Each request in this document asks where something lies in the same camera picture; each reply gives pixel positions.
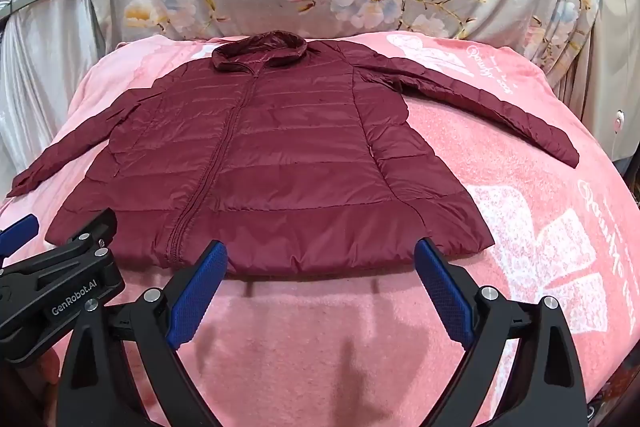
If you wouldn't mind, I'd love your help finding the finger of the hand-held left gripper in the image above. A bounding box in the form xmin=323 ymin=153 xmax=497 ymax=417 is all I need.
xmin=0 ymin=213 xmax=40 ymax=260
xmin=44 ymin=208 xmax=119 ymax=259

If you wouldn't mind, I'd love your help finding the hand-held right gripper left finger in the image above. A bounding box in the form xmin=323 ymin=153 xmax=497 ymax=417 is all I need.
xmin=55 ymin=239 xmax=229 ymax=427

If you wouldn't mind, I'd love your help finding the white satin cloth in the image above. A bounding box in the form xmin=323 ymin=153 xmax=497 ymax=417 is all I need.
xmin=0 ymin=0 xmax=121 ymax=168

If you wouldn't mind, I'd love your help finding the maroon puffer jacket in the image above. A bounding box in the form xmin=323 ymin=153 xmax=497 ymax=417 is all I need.
xmin=5 ymin=32 xmax=581 ymax=279

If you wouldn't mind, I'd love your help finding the pink printed blanket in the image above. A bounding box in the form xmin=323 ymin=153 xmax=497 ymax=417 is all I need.
xmin=0 ymin=32 xmax=640 ymax=427

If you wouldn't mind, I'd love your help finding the white plastic object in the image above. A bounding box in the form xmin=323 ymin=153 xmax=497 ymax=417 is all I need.
xmin=607 ymin=104 xmax=632 ymax=162

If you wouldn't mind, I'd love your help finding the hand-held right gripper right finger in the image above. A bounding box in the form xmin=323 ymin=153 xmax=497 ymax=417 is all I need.
xmin=414 ymin=238 xmax=587 ymax=427

